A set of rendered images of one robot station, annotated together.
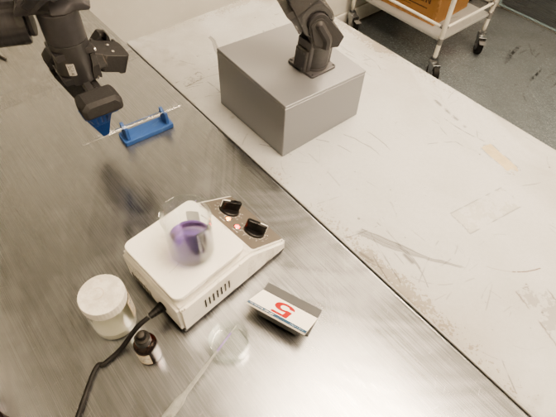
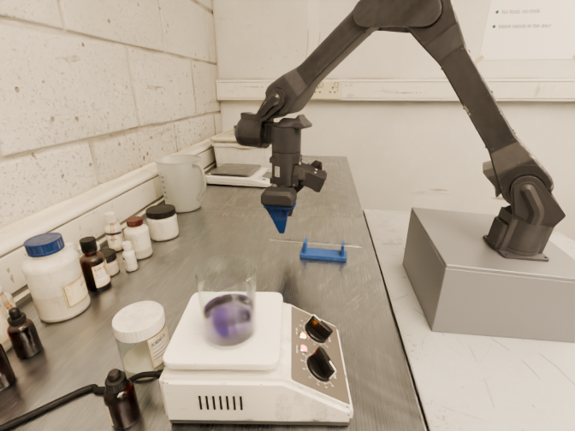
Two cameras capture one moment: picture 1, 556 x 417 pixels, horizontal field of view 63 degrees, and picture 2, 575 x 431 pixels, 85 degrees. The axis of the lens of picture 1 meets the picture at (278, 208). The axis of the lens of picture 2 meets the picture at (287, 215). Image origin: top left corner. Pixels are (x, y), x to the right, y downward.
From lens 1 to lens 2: 0.35 m
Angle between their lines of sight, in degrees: 47
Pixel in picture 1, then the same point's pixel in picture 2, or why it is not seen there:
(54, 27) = (275, 135)
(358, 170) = (541, 409)
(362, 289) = not seen: outside the picture
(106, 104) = (279, 197)
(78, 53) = (285, 160)
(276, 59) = (470, 231)
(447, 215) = not seen: outside the picture
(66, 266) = (177, 303)
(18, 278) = (150, 292)
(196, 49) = not seen: hidden behind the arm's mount
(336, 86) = (539, 278)
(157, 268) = (188, 324)
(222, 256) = (246, 355)
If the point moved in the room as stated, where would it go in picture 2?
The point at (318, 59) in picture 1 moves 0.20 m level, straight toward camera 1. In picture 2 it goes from (521, 238) to (447, 288)
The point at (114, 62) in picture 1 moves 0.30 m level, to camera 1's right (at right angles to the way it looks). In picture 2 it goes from (311, 180) to (481, 227)
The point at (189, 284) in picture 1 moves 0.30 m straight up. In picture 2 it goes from (189, 356) to (135, 9)
